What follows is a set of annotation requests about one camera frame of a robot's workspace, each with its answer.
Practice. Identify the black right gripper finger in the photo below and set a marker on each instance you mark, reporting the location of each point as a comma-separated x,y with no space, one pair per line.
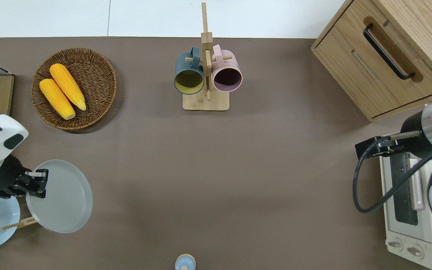
368,148

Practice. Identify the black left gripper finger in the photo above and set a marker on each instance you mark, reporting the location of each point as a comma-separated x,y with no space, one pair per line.
39,176
36,192

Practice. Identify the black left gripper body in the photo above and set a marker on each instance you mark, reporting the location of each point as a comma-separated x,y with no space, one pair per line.
4,180

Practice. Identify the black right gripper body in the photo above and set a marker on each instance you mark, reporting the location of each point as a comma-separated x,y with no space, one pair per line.
416,131

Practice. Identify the gray plate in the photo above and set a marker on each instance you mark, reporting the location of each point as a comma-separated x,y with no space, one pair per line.
64,202

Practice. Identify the low wooden plate rack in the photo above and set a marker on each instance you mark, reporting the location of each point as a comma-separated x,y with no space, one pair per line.
23,223

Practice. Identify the yellow corn cob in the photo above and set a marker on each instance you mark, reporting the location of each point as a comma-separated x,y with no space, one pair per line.
56,98
68,85

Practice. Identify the wooden drawer cabinet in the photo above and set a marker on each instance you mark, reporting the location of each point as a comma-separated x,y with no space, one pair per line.
354,67

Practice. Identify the cream toaster oven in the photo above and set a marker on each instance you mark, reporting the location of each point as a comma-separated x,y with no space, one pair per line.
401,225

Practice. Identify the brown wicker basket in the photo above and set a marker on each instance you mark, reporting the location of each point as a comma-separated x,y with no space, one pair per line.
99,78

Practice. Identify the pink mug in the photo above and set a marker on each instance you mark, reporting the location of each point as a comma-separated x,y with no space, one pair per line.
227,77

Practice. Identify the blue lidded jar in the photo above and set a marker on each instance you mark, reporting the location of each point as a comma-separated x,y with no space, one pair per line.
185,262

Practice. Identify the wooden mug tree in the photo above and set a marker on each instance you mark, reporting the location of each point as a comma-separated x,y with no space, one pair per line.
206,101

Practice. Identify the dark teal mug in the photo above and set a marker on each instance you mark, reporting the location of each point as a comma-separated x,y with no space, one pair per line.
189,71

